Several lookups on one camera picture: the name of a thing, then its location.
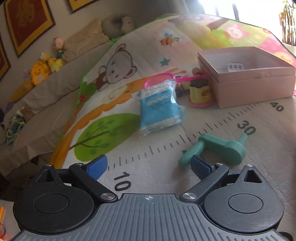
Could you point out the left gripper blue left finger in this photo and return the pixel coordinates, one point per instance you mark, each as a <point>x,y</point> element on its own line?
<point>85,177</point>

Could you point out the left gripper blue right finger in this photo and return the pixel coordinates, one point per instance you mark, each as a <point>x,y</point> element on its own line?
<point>211,177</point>

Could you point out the teal plastic crank toy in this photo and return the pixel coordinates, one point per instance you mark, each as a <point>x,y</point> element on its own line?
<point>231,152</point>

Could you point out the yellow play dough cup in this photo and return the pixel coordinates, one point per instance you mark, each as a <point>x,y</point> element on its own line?
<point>200,94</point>

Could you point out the blue white tissue packet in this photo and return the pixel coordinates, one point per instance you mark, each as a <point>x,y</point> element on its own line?
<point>158,108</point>

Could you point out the pink plastic sieve toy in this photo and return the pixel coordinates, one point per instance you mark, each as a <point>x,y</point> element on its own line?
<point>162,77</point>

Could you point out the beige sofa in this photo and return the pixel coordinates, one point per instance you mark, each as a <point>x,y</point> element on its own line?
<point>52,103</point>

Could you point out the green knitted cloth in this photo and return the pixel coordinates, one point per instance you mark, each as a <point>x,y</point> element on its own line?
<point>16,124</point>

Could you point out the colourful cartoon play mat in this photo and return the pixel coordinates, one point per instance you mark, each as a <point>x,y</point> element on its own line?
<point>106,120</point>

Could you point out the wooden toy car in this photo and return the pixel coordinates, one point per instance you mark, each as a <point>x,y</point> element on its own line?
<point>185,86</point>

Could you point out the pink cardboard box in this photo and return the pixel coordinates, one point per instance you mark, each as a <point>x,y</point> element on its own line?
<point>265,76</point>

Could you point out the white battery charger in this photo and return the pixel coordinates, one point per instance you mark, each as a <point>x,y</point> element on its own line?
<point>233,67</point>

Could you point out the yellow tiger plush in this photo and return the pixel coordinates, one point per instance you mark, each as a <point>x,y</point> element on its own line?
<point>38,73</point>

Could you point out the yellow duck plush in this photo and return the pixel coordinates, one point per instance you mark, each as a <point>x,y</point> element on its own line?
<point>53,63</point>

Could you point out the small doll plush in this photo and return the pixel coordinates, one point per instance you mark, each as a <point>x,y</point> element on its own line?
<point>59,47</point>

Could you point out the beige pillow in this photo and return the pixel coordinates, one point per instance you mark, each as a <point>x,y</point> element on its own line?
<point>86,39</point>

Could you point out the grey neck pillow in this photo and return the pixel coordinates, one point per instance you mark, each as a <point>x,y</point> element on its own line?
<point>118,25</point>

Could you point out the red gold framed picture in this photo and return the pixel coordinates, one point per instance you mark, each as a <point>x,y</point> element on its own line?
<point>27,20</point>

